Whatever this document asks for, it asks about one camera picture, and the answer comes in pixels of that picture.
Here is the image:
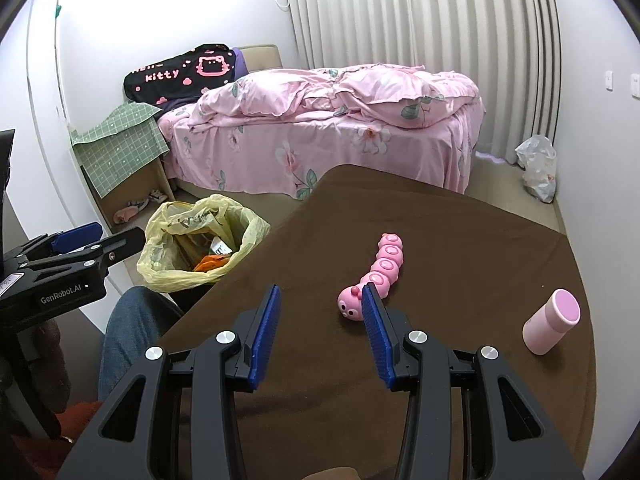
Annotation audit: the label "white plastic bag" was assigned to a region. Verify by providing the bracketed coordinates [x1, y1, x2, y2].
[515, 134, 557, 204]

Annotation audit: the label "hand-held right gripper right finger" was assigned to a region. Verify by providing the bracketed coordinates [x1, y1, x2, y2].
[361, 282, 586, 480]

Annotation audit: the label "beige headboard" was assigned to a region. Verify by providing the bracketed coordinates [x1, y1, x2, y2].
[237, 44, 283, 73]

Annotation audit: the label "pink cup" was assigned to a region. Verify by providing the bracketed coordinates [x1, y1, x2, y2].
[522, 288, 582, 356]

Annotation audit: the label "wooden nightstand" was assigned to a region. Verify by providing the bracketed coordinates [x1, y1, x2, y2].
[82, 157, 176, 228]

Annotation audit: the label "striped curtain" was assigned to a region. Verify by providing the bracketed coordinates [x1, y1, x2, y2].
[280, 0, 563, 166]

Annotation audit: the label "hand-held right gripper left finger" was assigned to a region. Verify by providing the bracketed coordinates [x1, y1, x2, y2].
[57, 284, 282, 480]

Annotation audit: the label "pink floral duvet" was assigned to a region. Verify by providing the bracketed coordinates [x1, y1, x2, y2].
[195, 63, 481, 131]

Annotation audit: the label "green checked cloth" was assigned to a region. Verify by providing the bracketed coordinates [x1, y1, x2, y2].
[70, 101, 171, 198]

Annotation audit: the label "red garment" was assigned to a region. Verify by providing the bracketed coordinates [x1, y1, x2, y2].
[12, 400, 103, 480]

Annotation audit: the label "black hello kitty pillow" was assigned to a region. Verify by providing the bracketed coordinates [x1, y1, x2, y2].
[123, 45, 237, 106]

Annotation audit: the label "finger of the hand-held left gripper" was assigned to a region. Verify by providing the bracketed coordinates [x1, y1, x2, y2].
[0, 221, 104, 273]
[17, 227, 144, 281]

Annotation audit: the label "pink caterpillar toy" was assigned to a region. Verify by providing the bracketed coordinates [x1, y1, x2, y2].
[337, 232, 405, 321]

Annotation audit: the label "bed with pink bedding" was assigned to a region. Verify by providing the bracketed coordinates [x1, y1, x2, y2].
[157, 105, 486, 201]

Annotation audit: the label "person's leg in jeans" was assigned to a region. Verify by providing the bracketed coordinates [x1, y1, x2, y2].
[97, 287, 185, 403]

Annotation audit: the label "white sneakers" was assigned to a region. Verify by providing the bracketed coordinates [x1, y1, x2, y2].
[127, 189, 169, 211]

